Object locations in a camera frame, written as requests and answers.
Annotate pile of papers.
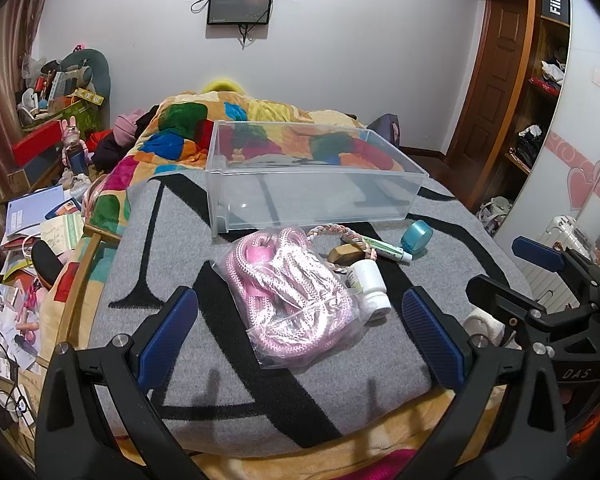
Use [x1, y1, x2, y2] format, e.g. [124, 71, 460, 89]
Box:
[0, 185, 90, 262]

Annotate white tape roll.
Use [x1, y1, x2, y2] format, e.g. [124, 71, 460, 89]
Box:
[464, 307, 506, 348]

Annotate brown curtain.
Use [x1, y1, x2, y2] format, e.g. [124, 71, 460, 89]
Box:
[0, 0, 76, 311]

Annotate pink bunny toy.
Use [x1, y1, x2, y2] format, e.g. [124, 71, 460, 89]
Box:
[60, 116, 82, 145]

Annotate pink knitted hat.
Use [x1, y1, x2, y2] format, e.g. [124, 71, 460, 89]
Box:
[112, 108, 147, 147]

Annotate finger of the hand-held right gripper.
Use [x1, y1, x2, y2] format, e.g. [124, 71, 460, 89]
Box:
[466, 274, 556, 352]
[511, 236, 600, 306]

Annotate white sliding door pink hearts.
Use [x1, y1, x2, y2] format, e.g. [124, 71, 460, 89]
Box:
[495, 0, 600, 266]

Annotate small wooden block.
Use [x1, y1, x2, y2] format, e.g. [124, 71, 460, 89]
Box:
[328, 243, 368, 265]

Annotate dark purple bag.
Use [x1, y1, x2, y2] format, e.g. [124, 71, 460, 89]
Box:
[367, 114, 404, 149]

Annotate magenta cloth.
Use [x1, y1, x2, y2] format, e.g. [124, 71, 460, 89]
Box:
[325, 449, 433, 480]

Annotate wooden chair frame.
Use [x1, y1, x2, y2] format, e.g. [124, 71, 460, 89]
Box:
[59, 225, 120, 352]

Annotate grey black patterned blanket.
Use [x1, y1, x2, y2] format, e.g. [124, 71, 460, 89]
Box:
[87, 170, 533, 456]

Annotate colourful patchwork blanket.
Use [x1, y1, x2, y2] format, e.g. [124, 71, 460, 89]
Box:
[82, 91, 398, 233]

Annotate green box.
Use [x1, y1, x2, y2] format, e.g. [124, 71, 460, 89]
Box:
[55, 87, 106, 133]

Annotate blue bottle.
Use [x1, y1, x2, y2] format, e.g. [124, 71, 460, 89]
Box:
[69, 142, 89, 172]

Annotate pink rope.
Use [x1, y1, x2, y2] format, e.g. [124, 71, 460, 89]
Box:
[214, 226, 363, 371]

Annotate wooden wardrobe shelves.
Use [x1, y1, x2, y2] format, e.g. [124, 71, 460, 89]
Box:
[502, 0, 573, 178]

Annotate grey neck pillow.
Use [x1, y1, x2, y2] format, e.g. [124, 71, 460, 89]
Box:
[59, 49, 112, 107]

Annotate yellow pillow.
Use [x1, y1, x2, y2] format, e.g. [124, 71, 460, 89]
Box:
[201, 77, 244, 96]

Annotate white bag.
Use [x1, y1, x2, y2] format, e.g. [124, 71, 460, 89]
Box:
[477, 195, 515, 227]

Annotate teal tape roll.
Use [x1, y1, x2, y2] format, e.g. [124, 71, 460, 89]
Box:
[400, 220, 434, 256]

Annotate white ribbed suitcase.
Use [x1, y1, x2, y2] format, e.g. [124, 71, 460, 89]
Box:
[522, 215, 598, 311]

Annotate red box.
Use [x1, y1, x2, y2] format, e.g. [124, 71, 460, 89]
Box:
[12, 122, 67, 167]

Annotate clear plastic storage bin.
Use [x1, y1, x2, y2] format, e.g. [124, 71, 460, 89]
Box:
[207, 120, 430, 237]

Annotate green white toothpaste tube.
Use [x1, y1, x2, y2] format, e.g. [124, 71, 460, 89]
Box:
[357, 234, 414, 263]

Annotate black box white print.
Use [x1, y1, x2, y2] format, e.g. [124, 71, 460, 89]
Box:
[540, 0, 572, 27]

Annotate pink white braided cord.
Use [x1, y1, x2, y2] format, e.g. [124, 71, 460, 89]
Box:
[305, 223, 378, 261]

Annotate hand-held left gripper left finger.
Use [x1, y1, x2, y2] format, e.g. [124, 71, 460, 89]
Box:
[34, 286, 206, 480]

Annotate white pill bottle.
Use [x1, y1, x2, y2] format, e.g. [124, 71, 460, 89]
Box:
[347, 258, 392, 322]

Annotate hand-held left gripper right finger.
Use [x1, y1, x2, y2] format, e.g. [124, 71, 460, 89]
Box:
[402, 286, 573, 480]

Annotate small wall monitor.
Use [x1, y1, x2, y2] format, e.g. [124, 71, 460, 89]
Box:
[207, 0, 274, 26]

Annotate brown wooden door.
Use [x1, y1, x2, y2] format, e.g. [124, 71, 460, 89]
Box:
[447, 0, 535, 208]

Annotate black clothing pile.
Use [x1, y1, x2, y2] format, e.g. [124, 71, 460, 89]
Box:
[90, 105, 162, 172]

